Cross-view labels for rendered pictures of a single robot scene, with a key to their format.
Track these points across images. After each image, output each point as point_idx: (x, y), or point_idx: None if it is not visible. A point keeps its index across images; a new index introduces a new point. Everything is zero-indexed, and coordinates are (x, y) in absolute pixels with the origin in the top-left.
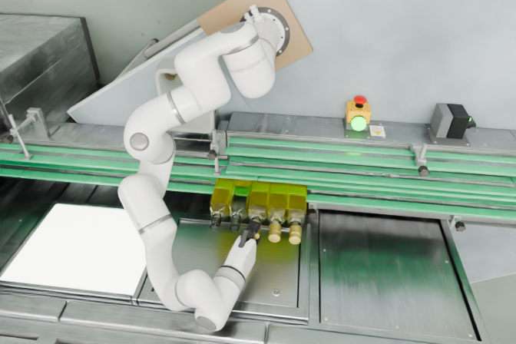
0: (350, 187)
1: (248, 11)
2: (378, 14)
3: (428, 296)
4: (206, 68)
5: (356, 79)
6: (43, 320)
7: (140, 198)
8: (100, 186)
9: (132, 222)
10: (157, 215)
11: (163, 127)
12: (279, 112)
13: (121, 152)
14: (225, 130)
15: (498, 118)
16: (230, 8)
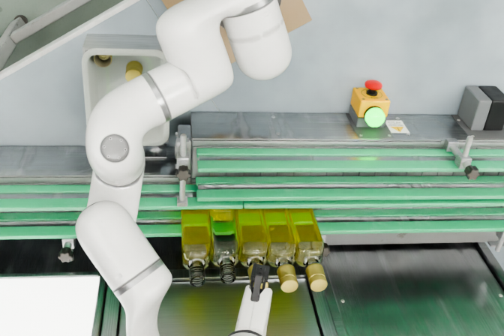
0: (373, 206)
1: None
2: None
3: None
4: (210, 36)
5: (365, 58)
6: None
7: (119, 236)
8: None
9: (105, 275)
10: (147, 259)
11: (145, 126)
12: (259, 109)
13: (17, 184)
14: (190, 138)
15: None
16: None
